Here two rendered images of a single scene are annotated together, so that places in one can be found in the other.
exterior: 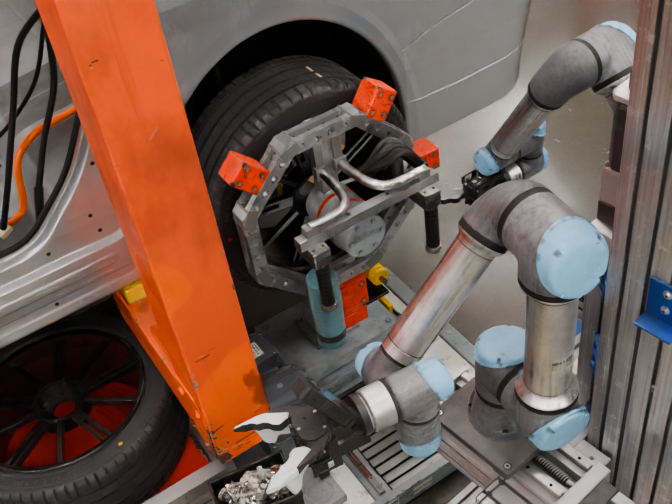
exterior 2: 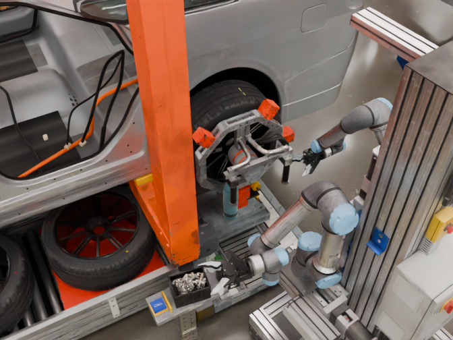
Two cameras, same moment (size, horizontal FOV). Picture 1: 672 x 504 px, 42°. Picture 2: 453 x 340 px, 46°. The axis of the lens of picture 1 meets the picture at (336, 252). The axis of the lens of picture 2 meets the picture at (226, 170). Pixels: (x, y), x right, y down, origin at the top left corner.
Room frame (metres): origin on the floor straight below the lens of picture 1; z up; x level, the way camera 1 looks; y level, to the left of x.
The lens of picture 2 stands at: (-0.29, 0.13, 3.02)
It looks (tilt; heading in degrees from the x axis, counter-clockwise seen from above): 47 degrees down; 359
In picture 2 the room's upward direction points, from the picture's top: straight up
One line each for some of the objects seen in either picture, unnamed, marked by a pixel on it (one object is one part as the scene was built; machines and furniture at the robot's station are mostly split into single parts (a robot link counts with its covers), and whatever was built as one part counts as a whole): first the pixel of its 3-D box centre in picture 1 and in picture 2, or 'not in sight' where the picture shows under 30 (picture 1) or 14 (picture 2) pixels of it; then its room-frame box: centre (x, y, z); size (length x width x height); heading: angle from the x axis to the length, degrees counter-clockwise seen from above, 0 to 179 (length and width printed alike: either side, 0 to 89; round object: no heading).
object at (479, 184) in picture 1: (485, 186); (313, 156); (1.84, -0.43, 0.86); 0.12 x 0.08 x 0.09; 120
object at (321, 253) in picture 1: (313, 249); (230, 178); (1.62, 0.05, 0.93); 0.09 x 0.05 x 0.05; 27
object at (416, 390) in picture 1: (416, 388); (273, 259); (0.91, -0.09, 1.21); 0.11 x 0.08 x 0.09; 110
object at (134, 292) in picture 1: (139, 275); (143, 172); (1.88, 0.57, 0.71); 0.14 x 0.14 x 0.05; 27
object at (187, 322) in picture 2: not in sight; (185, 317); (1.19, 0.33, 0.21); 0.10 x 0.10 x 0.42; 27
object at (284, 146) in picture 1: (330, 205); (239, 154); (1.88, -0.01, 0.85); 0.54 x 0.07 x 0.54; 117
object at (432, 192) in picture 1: (423, 192); (284, 156); (1.77, -0.25, 0.93); 0.09 x 0.05 x 0.05; 27
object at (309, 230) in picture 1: (314, 189); (235, 150); (1.72, 0.03, 1.03); 0.19 x 0.18 x 0.11; 27
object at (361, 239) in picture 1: (344, 217); (245, 161); (1.81, -0.04, 0.85); 0.21 x 0.14 x 0.14; 27
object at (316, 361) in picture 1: (322, 304); (225, 193); (2.03, 0.07, 0.32); 0.40 x 0.30 x 0.28; 117
